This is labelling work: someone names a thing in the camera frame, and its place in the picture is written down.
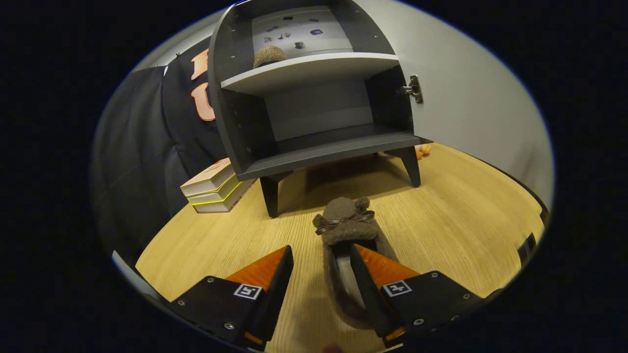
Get metal door hinge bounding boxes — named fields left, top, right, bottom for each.
left=398, top=75, right=424, bottom=104

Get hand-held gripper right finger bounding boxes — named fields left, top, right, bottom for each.
left=349, top=243, right=491, bottom=349

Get light grey cabinet shelf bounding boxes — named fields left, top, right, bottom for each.
left=221, top=52, right=400, bottom=96

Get black backdrop cloth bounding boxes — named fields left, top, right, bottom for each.
left=91, top=37, right=231, bottom=255

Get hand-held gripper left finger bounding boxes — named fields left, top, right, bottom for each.
left=169, top=245, right=294, bottom=351

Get dark grey shoe cabinet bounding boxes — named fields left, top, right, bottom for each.
left=208, top=0, right=423, bottom=219

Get beige shoe cabinet door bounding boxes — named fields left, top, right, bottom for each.
left=353, top=0, right=555, bottom=206

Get brown fuzzy shoe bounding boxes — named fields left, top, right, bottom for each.
left=313, top=197, right=399, bottom=330
left=253, top=46, right=288, bottom=69

